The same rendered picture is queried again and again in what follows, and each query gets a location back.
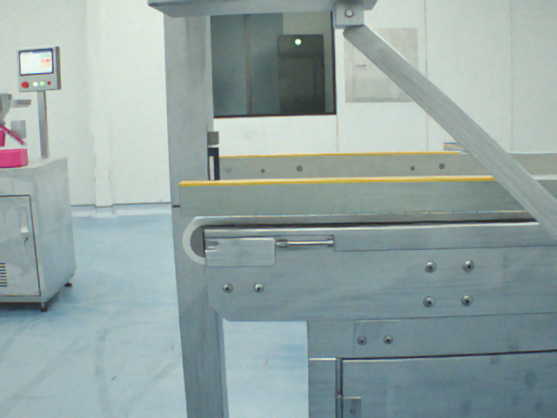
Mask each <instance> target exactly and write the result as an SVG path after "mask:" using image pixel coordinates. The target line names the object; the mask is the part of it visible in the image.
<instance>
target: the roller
mask: <svg viewBox="0 0 557 418"><path fill-rule="evenodd" d="M207 226H217V227H235V225H203V226H199V227H198V228H197V229H196V230H195V231H193V232H192V233H191V237H190V247H191V250H193V252H194V253H195V254H196V255H197V256H198V257H201V258H204V257H205V240H204V237H205V236H204V229H205V228H206V227H207Z"/></svg>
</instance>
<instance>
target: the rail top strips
mask: <svg viewBox="0 0 557 418"><path fill-rule="evenodd" d="M430 153H431V154H461V152H459V151H456V152H440V151H420V152H303V153H264V154H232V155H224V156H219V158H272V157H312V156H352V155H393V154H427V155H430ZM460 180H476V181H496V180H495V178H493V176H492V175H483V176H442V177H400V178H369V177H357V178H356V179H355V178H312V179H262V180H224V181H182V182H181V183H179V186H192V185H283V184H329V183H373V182H418V181H460Z"/></svg>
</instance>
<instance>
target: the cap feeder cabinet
mask: <svg viewBox="0 0 557 418"><path fill-rule="evenodd" d="M68 158H69V157H50V158H47V159H41V158H28V161H29V164H28V165H26V166H22V167H17V168H0V302H14V301H19V302H38V301H42V304H43V306H42V307H41V308H40V311H41V312H42V313H45V312H48V309H47V307H45V305H44V302H47V301H48V300H50V299H51V298H52V297H53V296H54V295H55V294H56V292H57V291H58V290H59V289H61V288H62V287H63V286H64V285H65V286H66V287H71V286H72V284H71V283H70V281H69V279H70V278H72V277H73V276H74V275H75V271H76V270H77V263H76V254H75V244H74V235H73V232H72V223H71V212H70V181H69V171H68Z"/></svg>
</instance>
